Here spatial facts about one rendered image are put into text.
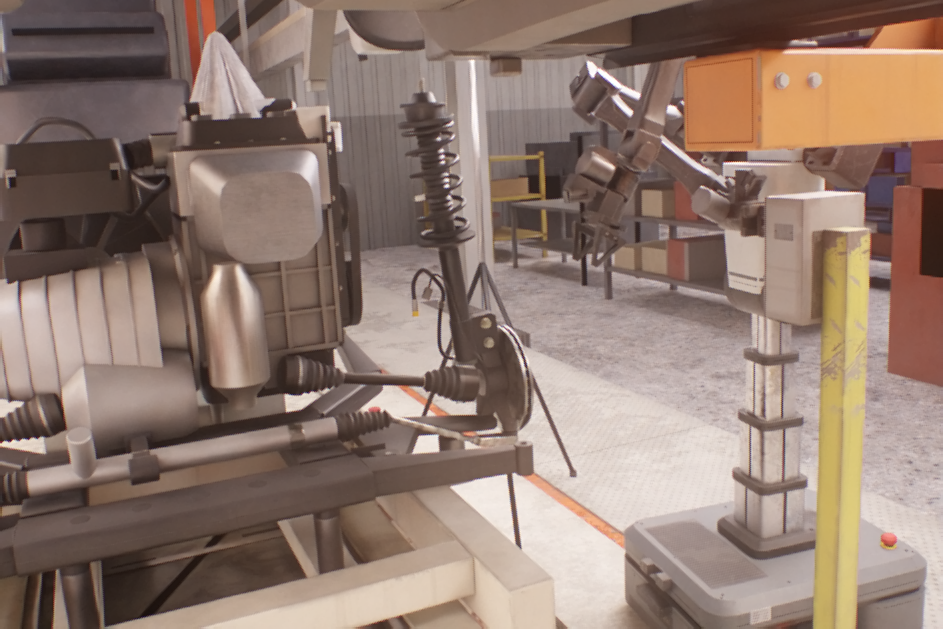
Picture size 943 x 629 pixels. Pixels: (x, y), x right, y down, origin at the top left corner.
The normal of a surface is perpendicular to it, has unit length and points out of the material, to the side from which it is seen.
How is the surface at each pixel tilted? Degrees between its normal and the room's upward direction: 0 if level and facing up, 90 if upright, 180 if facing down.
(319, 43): 128
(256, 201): 90
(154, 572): 0
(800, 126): 90
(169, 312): 77
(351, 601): 90
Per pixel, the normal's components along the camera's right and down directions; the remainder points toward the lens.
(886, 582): 0.29, 0.16
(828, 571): -0.91, 0.12
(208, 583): -0.05, -0.98
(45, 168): 0.40, -0.03
